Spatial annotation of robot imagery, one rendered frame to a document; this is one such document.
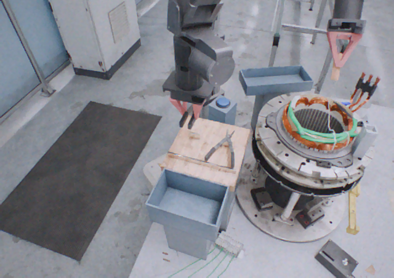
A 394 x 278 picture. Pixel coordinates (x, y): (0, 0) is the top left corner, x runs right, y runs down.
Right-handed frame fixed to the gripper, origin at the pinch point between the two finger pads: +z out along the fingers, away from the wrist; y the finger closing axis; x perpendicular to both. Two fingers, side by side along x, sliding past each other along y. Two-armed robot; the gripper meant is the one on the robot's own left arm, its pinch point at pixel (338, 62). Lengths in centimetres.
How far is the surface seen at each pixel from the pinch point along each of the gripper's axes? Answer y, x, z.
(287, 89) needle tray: 31.2, 11.9, 14.2
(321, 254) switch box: -2, -6, 54
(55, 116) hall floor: 96, 211, 72
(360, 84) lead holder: 11.6, -7.7, 6.5
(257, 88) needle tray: 25.3, 21.6, 13.5
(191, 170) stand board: -13.1, 30.1, 26.8
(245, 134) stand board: 2.6, 20.4, 21.7
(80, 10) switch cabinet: 127, 195, -20
